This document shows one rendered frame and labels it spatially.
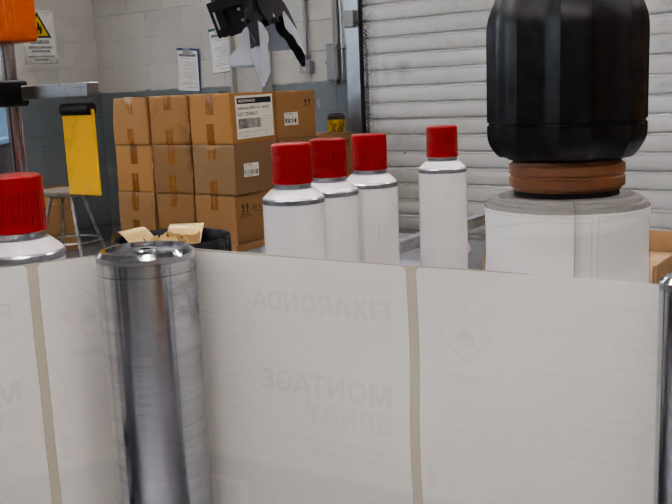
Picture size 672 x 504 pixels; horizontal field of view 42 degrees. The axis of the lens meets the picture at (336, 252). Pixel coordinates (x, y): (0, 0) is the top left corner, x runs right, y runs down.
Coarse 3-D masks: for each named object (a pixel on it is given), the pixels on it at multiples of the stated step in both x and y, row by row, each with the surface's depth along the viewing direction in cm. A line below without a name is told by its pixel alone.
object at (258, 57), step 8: (248, 32) 125; (264, 32) 124; (248, 40) 125; (264, 40) 124; (240, 48) 125; (248, 48) 124; (256, 48) 122; (264, 48) 123; (232, 56) 126; (240, 56) 125; (248, 56) 124; (256, 56) 123; (264, 56) 123; (232, 64) 125; (240, 64) 125; (248, 64) 124; (256, 64) 123; (264, 64) 123; (256, 72) 123; (264, 72) 123; (264, 80) 123
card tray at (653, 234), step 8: (656, 232) 148; (664, 232) 148; (656, 240) 148; (664, 240) 148; (656, 248) 149; (664, 248) 148; (656, 256) 144; (664, 256) 144; (656, 264) 121; (664, 264) 124; (656, 272) 121; (664, 272) 124; (656, 280) 121
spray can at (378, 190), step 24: (360, 144) 80; (384, 144) 80; (360, 168) 80; (384, 168) 80; (360, 192) 79; (384, 192) 79; (360, 216) 80; (384, 216) 80; (360, 240) 80; (384, 240) 80
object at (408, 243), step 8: (472, 216) 110; (480, 216) 111; (472, 224) 109; (480, 224) 111; (400, 240) 95; (408, 240) 96; (416, 240) 97; (400, 248) 94; (408, 248) 96; (416, 248) 97
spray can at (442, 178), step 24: (432, 144) 91; (456, 144) 92; (432, 168) 91; (456, 168) 91; (432, 192) 91; (456, 192) 91; (432, 216) 92; (456, 216) 92; (432, 240) 92; (456, 240) 92; (432, 264) 93; (456, 264) 92
